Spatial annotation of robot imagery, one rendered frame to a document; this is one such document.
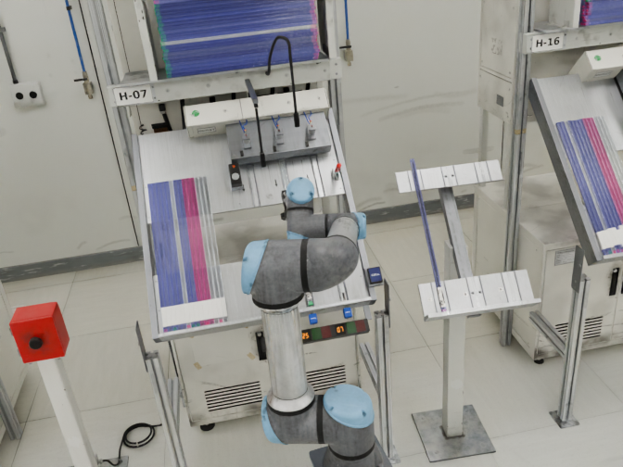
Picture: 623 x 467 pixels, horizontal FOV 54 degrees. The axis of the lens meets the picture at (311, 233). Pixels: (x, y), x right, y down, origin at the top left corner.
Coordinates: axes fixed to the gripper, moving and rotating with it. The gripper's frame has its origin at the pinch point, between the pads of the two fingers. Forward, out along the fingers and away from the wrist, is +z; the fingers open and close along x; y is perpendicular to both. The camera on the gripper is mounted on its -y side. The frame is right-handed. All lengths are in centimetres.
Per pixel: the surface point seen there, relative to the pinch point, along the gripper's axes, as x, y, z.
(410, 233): -89, 10, 178
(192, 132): 28.4, 35.8, 5.3
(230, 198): 19.3, 10.8, 3.4
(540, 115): -96, 25, 6
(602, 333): -126, -60, 53
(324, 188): -12.2, 9.4, 3.1
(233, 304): 23.7, -24.2, -4.1
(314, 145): -11.3, 24.0, 0.1
